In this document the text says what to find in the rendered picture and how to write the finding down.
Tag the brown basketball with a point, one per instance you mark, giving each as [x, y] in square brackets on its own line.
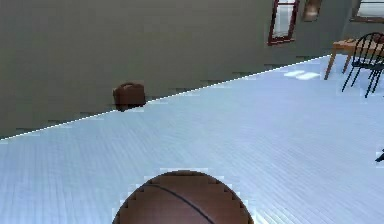
[180, 203]

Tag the brown leather bag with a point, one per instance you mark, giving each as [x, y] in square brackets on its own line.
[129, 96]

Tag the red framed window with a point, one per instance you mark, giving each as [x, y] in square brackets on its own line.
[283, 20]

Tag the light wooden table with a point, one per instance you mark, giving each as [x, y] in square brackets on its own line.
[343, 46]

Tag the black spindle back chair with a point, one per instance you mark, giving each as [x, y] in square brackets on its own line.
[365, 60]

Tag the black chair leg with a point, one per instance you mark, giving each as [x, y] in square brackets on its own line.
[380, 158]

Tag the brown framed window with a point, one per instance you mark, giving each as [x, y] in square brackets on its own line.
[370, 10]

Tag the brown framed wall picture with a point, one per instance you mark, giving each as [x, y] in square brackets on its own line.
[311, 9]

